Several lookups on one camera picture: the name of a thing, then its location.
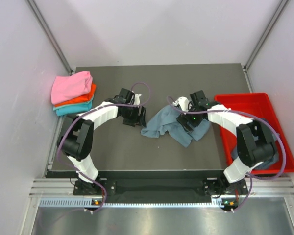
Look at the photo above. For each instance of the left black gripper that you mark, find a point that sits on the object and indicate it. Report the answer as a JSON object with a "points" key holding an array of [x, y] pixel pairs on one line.
{"points": [[137, 120]]}

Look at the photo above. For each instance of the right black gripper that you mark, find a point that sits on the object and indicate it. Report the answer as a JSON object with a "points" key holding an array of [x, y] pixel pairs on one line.
{"points": [[183, 118]]}

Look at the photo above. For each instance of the grey-blue polo shirt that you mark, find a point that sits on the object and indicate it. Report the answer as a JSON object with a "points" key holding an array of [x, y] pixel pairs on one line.
{"points": [[165, 122]]}

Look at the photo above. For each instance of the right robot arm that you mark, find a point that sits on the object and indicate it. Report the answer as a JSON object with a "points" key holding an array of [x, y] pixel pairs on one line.
{"points": [[226, 118]]}

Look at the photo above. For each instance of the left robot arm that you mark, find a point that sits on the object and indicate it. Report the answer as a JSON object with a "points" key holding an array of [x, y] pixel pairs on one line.
{"points": [[76, 136]]}

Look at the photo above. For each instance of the folded orange t-shirt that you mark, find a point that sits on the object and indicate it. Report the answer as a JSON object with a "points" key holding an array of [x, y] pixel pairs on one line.
{"points": [[83, 98]]}

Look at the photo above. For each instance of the folded teal t-shirt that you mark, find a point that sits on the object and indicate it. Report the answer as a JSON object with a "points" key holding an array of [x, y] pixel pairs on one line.
{"points": [[73, 108]]}

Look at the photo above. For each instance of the folded pink t-shirt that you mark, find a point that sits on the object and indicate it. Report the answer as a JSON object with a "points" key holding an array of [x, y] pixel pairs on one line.
{"points": [[68, 87]]}

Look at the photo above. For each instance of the grey-blue shirt in bin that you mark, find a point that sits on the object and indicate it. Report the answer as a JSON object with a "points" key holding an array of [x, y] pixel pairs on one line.
{"points": [[267, 161]]}

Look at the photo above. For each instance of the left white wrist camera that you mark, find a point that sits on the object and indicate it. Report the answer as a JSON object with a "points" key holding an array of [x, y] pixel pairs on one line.
{"points": [[137, 100]]}

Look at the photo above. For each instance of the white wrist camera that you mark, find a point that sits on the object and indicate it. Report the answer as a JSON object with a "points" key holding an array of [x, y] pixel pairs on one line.
{"points": [[137, 100], [182, 102]]}

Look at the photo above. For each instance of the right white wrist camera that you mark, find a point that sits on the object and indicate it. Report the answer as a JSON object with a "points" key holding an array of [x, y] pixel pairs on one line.
{"points": [[182, 102]]}

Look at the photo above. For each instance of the aluminium frame rail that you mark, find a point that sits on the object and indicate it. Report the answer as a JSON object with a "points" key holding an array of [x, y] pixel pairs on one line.
{"points": [[280, 187]]}

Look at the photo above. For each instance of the grey slotted cable duct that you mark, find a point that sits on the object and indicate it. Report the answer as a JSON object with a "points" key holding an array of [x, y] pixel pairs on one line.
{"points": [[95, 203]]}

